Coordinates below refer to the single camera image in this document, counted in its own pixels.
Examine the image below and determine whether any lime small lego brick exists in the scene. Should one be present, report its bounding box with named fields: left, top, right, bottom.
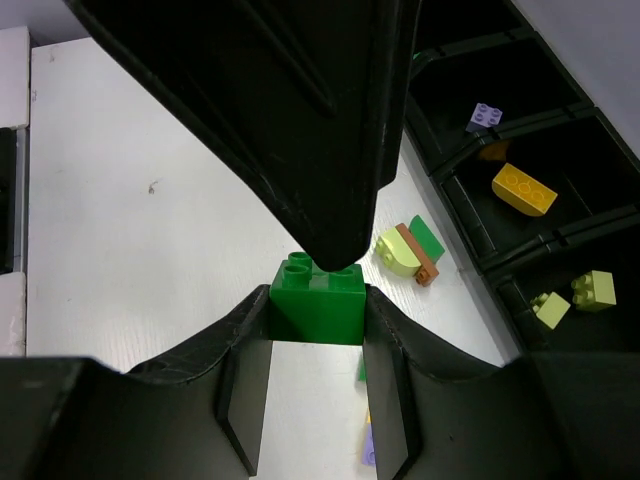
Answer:
left=530, top=292, right=571, bottom=329

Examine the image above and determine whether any purple small lego brick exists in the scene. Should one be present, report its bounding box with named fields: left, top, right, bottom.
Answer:
left=361, top=423, right=376, bottom=467

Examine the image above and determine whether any green lime brown lego cluster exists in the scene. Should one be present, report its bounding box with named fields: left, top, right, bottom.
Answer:
left=374, top=215, right=445, bottom=287

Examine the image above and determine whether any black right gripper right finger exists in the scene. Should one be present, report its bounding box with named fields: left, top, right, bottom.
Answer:
left=363, top=286, right=639, bottom=479

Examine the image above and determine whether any lime rounded lego brick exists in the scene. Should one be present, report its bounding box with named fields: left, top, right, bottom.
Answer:
left=571, top=270, right=617, bottom=312

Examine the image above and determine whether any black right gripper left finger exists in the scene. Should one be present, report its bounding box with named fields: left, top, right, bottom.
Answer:
left=1, top=285, right=272, bottom=479

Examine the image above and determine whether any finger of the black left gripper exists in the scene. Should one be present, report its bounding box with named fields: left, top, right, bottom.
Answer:
left=68, top=1, right=420, bottom=271

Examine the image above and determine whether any black bin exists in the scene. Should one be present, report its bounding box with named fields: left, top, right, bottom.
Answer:
left=489, top=235, right=639, bottom=353
left=405, top=29, right=593, bottom=175
left=414, top=0, right=529, bottom=59
left=432, top=107, right=639, bottom=272

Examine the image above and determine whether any green lego brick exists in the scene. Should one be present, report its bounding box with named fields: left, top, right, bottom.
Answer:
left=269, top=252, right=366, bottom=346

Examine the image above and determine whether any yellow curved lego brick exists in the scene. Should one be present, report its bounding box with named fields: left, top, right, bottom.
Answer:
left=491, top=163, right=558, bottom=217

